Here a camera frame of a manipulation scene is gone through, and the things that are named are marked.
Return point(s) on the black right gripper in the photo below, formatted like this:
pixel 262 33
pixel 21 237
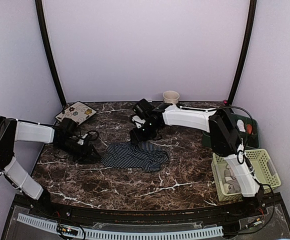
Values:
pixel 137 137

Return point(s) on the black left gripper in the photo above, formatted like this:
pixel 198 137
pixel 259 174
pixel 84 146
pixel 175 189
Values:
pixel 86 154

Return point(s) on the navy striped boxer underwear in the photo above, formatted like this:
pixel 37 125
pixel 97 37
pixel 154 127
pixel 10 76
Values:
pixel 145 156

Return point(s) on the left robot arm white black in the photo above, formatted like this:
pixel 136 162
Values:
pixel 62 136

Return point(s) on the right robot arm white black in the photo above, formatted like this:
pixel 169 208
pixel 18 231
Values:
pixel 224 134

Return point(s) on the cream ceramic mug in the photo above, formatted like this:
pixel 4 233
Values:
pixel 171 97

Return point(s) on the floral square ceramic plate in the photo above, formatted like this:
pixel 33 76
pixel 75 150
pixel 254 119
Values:
pixel 78 112

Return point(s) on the white rolled sock in tray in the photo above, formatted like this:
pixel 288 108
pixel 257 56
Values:
pixel 241 125

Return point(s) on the orange rolled item in tray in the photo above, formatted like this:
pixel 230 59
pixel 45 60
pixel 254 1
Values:
pixel 249 129

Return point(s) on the dark green divided organizer tray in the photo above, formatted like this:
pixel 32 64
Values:
pixel 252 140

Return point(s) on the grey cloth in basket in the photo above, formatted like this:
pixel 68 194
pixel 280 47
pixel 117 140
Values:
pixel 231 185

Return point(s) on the light green perforated basket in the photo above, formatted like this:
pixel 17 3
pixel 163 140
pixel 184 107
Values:
pixel 264 171

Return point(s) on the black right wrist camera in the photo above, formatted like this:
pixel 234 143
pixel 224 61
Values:
pixel 143 109

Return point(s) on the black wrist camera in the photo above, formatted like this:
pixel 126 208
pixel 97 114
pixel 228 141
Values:
pixel 143 109
pixel 68 126

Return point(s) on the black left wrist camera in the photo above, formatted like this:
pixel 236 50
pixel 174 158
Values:
pixel 68 126

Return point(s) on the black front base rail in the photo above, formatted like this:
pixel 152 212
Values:
pixel 226 214

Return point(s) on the grey slotted cable duct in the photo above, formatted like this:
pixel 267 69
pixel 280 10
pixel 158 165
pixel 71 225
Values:
pixel 108 231

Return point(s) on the right black frame post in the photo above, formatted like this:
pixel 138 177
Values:
pixel 244 51

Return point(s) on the black frame post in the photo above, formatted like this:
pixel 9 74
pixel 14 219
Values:
pixel 48 51
pixel 244 51

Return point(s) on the left black frame post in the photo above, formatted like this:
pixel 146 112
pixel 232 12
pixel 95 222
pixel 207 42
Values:
pixel 48 51

